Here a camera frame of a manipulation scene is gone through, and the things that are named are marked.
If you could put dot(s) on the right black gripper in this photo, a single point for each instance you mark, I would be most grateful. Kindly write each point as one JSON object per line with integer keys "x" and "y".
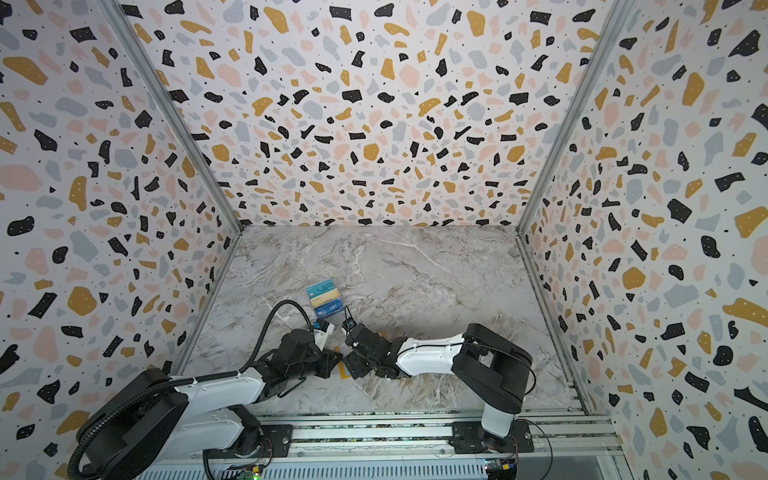
{"x": 358, "y": 346}

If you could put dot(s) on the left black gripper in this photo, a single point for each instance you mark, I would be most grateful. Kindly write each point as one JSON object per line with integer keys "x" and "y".
{"x": 330, "y": 361}

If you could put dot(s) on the yellow leather card holder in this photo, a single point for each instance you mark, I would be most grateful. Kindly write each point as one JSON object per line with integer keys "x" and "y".
{"x": 343, "y": 371}

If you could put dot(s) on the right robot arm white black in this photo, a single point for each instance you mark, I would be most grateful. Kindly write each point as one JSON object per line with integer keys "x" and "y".
{"x": 494, "y": 368}

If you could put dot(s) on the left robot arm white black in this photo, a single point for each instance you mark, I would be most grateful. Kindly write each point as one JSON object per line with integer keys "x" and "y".
{"x": 157, "y": 416}

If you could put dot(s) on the blue VIP card in stand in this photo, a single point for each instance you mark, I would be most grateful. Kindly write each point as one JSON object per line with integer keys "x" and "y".
{"x": 329, "y": 309}

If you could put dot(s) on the gold card in stand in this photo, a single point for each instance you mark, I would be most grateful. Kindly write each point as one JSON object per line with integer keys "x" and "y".
{"x": 324, "y": 298}

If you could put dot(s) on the teal VIP card in stand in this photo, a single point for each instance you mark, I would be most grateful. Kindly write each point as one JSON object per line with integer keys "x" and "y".
{"x": 320, "y": 288}

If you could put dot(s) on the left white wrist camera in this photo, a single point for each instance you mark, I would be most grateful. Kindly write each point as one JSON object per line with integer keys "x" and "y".
{"x": 322, "y": 329}

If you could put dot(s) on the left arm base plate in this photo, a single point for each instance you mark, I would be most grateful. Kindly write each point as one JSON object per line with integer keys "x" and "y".
{"x": 267, "y": 442}

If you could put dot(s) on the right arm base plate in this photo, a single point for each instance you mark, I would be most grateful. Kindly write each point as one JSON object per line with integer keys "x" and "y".
{"x": 468, "y": 437}

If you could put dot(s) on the white perforated cable duct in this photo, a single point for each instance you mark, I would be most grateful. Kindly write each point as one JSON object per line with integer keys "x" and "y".
{"x": 417, "y": 469}

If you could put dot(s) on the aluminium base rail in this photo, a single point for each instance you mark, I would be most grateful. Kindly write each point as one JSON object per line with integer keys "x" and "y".
{"x": 556, "y": 433}

